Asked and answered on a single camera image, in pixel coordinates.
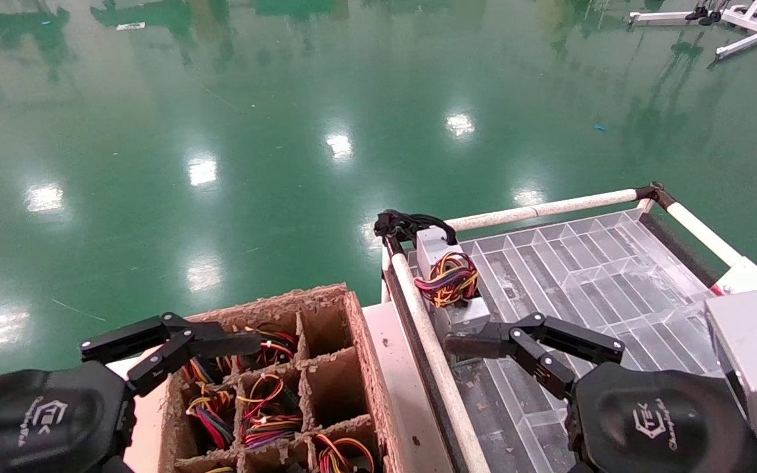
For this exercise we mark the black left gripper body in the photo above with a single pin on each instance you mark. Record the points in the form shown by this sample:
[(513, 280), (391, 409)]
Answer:
[(37, 420)]

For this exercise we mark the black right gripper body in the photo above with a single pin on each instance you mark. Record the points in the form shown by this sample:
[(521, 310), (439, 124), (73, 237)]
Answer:
[(654, 420)]

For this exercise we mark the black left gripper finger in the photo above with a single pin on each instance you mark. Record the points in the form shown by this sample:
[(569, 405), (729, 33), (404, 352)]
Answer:
[(129, 335), (161, 361)]

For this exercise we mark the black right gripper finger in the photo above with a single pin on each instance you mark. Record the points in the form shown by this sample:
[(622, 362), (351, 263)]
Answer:
[(543, 368), (575, 338)]

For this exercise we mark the clear plastic divider tray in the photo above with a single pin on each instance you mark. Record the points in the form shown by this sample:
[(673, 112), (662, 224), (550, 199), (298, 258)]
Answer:
[(589, 263)]

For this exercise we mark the white plate with red sign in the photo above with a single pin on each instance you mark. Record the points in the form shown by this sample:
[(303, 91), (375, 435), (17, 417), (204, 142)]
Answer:
[(753, 276)]

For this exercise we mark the brown cardboard divider box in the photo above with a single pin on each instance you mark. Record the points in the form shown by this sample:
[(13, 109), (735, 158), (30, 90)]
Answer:
[(339, 387)]

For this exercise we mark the white floor label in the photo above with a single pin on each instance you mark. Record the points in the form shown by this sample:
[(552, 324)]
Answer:
[(130, 26)]

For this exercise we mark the white wheeled stand base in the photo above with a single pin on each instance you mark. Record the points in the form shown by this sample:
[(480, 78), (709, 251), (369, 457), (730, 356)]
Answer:
[(746, 20)]

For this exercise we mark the white tube cart frame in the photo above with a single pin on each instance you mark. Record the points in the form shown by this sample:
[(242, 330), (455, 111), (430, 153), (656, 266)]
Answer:
[(431, 355)]

